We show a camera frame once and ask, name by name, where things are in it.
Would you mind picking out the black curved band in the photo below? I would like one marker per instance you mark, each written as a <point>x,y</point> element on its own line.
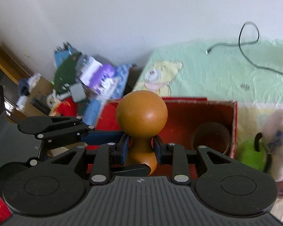
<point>257,143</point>

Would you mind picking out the dark green bag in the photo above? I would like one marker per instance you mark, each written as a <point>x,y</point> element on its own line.
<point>66,73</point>

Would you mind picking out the red cardboard box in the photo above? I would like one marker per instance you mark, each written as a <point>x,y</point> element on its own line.
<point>179,117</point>

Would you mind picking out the white plush toy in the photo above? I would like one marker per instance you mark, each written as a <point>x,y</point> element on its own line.
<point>280,131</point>

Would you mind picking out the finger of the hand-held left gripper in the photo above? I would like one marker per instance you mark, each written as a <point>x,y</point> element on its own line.
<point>101,137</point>
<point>132,169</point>

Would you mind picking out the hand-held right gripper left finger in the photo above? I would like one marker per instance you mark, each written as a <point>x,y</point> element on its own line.
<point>125,149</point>

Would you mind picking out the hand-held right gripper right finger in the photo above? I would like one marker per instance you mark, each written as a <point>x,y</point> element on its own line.
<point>156,149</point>

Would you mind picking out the cluttered side table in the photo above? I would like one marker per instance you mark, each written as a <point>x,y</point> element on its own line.
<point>121,77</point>

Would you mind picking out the grey box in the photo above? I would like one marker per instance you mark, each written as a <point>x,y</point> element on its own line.
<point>77,93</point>

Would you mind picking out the yellow ball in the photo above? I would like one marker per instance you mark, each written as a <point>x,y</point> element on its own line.
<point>141,113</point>

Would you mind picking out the yellow-green round toy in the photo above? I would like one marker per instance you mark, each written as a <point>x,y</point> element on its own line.
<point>248,156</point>

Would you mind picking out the purple tissue pack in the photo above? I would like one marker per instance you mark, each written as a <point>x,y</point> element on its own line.
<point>103,73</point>

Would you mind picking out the blue plastic bag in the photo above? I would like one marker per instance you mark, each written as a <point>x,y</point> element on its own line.
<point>62,54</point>

